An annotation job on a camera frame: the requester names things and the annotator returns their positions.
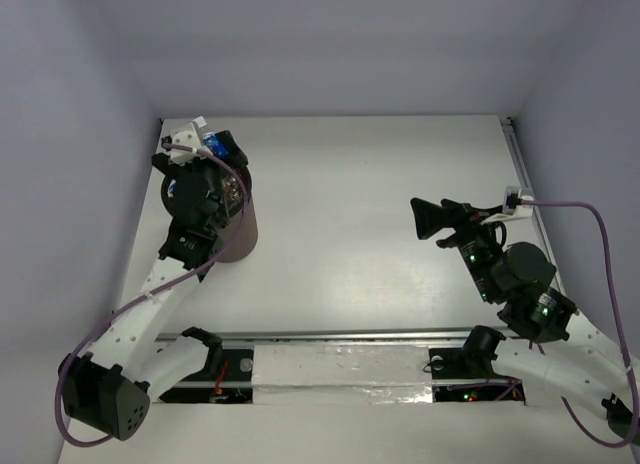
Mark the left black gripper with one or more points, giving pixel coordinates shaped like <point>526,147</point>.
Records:
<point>211,173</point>

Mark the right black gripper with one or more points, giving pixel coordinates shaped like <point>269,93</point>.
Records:
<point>465,218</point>

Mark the clear bottle blue label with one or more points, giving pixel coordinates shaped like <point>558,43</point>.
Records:
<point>215,143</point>

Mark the clear plastic bottle white cap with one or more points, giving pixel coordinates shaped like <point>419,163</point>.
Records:
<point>231,191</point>

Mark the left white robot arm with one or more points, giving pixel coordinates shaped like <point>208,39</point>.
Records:
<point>110,379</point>

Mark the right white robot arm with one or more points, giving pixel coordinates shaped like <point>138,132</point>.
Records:
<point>554,345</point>

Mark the dark brown round bin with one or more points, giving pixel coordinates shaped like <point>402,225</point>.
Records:
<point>194,244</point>

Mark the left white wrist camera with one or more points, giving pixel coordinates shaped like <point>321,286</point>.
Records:
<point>183,142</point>

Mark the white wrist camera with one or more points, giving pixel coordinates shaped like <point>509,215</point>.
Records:
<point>183,142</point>
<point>516,206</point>

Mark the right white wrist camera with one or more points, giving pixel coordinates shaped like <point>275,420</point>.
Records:
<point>516,206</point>

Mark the aluminium rail right side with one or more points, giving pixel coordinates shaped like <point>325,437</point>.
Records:
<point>508,129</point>

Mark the aluminium rail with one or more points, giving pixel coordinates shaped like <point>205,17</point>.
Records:
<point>508,129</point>
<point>340,358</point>

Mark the aluminium rail front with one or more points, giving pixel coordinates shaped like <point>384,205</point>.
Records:
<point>340,358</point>

